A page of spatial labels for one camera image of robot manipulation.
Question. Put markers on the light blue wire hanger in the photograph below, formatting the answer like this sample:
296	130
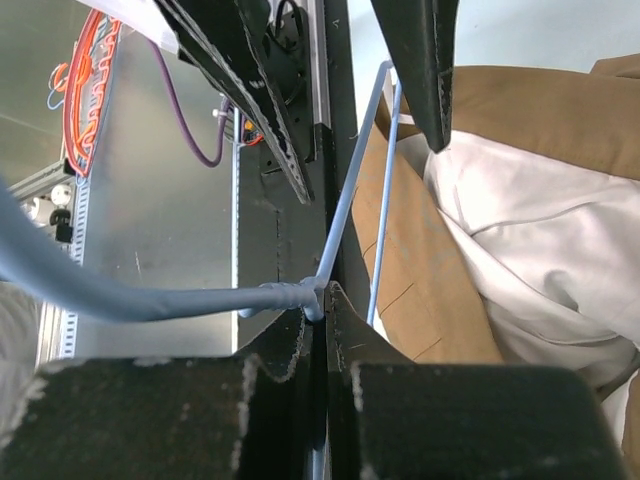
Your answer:
80	291

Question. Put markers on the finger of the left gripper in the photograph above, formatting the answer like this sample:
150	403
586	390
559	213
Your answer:
221	39
420	37

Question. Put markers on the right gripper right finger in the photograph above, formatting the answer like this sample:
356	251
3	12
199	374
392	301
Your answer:
392	418

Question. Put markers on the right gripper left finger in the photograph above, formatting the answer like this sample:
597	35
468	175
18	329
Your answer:
245	416

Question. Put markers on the white slotted cable duct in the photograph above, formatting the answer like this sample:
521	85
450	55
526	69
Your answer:
58	328

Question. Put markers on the tan cloth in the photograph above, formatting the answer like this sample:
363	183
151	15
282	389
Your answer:
519	243

